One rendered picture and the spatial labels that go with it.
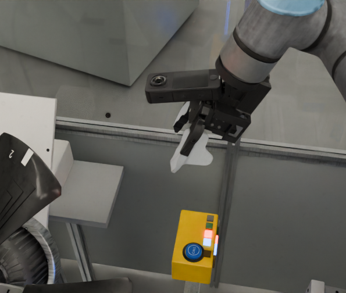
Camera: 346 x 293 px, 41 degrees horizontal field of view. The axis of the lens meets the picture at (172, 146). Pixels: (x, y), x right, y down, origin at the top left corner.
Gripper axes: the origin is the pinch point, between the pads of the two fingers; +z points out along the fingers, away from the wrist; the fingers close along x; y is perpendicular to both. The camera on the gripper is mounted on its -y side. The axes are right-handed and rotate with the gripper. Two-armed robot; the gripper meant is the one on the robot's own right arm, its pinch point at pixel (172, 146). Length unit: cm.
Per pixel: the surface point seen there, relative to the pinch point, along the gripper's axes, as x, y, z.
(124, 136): 53, 3, 57
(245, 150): 49, 41, 41
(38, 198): -4.5, -18.3, 19.9
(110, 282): -10.1, 1.3, 34.3
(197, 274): 1.1, 24.6, 41.8
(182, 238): 8.6, 19.1, 39.4
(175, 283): 49, 58, 140
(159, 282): 49, 51, 143
